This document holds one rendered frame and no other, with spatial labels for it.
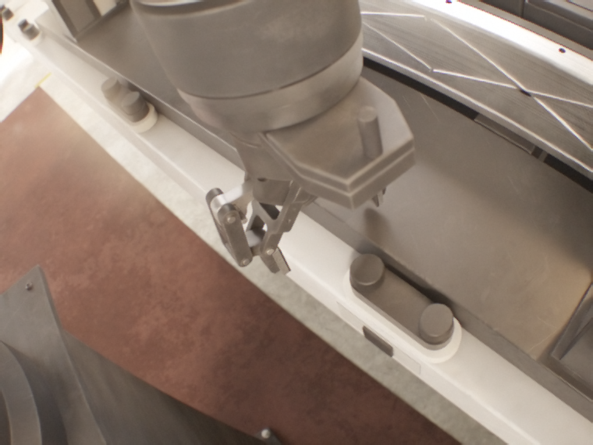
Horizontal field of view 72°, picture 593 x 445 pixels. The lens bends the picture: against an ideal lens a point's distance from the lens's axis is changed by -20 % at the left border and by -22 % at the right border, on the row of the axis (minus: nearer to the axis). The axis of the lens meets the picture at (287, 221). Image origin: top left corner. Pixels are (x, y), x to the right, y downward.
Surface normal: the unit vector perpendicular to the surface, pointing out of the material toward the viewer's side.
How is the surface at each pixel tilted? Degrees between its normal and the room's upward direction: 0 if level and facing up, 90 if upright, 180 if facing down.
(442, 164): 0
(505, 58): 90
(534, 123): 90
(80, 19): 90
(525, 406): 0
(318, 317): 0
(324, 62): 90
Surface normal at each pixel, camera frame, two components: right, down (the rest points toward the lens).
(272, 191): 0.54, 0.62
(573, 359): -0.69, 0.68
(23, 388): 0.09, -0.73
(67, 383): -0.23, -0.54
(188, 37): -0.33, 0.83
